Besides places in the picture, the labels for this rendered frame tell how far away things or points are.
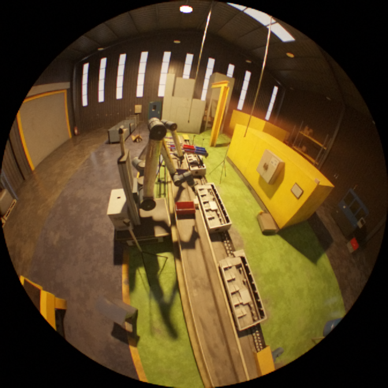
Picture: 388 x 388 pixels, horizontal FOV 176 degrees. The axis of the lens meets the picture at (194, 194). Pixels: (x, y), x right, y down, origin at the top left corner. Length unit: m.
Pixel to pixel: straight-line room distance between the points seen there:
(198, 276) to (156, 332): 1.40
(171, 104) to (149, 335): 9.95
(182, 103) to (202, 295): 9.14
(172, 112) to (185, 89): 2.24
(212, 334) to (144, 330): 1.22
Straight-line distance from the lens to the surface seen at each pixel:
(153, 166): 1.27
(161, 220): 2.59
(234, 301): 1.70
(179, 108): 8.99
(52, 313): 3.09
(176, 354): 2.74
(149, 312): 2.52
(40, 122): 11.69
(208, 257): 1.89
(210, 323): 1.82
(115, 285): 2.69
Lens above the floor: 2.47
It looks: 42 degrees down
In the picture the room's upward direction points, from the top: 12 degrees clockwise
